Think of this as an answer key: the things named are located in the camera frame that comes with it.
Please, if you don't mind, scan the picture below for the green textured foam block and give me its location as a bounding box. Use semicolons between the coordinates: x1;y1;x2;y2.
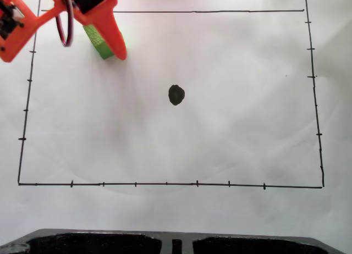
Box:
82;24;115;60

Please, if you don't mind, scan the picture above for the black dot mark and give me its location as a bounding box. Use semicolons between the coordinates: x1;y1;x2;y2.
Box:
168;84;186;107

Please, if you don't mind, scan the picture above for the black and red cable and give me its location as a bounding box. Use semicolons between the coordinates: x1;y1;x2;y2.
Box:
56;0;76;48

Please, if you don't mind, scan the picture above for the orange camera mount with board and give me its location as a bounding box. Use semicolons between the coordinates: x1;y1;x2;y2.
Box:
0;0;61;64

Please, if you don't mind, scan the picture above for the white paper sheet with frame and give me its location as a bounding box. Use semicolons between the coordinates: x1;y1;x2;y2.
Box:
0;0;352;245

